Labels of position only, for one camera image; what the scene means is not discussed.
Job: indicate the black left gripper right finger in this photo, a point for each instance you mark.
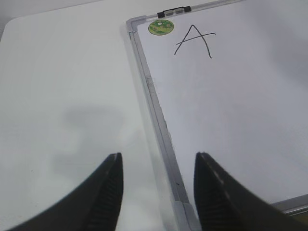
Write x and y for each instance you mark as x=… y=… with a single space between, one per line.
x=223 y=204

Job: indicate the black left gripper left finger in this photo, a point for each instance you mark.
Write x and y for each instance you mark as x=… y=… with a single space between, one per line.
x=92 y=206

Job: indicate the white board with grey frame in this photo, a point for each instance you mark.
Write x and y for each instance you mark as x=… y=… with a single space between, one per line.
x=231 y=80

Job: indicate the round green magnet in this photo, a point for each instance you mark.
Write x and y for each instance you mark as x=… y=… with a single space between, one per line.
x=161 y=27

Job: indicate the black and clear marker pen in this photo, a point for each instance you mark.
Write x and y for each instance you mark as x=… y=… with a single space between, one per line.
x=178 y=10

